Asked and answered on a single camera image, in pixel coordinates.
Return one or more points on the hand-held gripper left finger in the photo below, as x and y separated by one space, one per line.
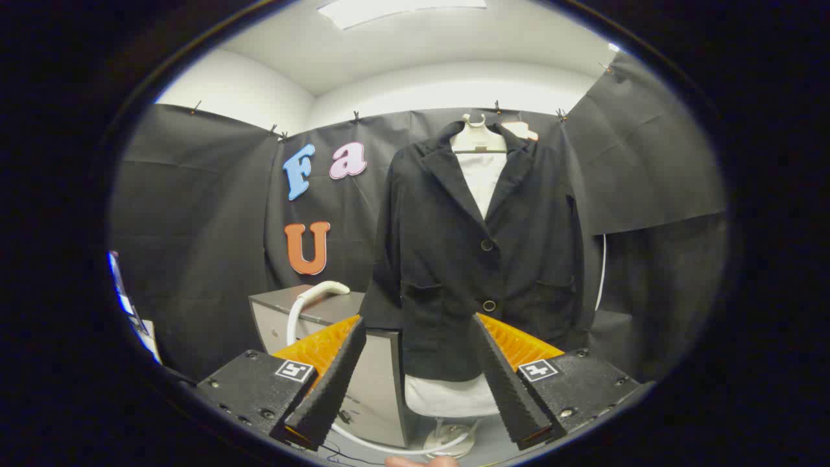
331 383

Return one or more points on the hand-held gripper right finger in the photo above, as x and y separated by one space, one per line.
509 383

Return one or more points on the white garment steamer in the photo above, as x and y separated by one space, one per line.
324 289

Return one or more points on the black jacket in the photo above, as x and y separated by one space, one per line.
441 259

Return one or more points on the grey cabinet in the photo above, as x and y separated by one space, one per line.
382 383

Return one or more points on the white mannequin stand base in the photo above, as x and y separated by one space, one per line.
454 432

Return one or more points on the white mannequin torso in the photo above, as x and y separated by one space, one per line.
481 178

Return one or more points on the black backdrop cloth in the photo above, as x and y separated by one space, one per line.
207 214

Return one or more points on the ceiling light panel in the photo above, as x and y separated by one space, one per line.
395 10

